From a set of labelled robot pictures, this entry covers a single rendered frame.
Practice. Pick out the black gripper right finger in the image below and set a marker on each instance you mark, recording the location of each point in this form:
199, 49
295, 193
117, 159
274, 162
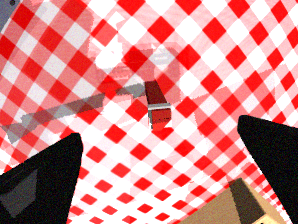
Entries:
274, 148

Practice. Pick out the red peg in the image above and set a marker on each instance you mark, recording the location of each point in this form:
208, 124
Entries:
159, 110

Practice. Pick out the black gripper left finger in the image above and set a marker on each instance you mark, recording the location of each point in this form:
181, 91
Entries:
40, 190

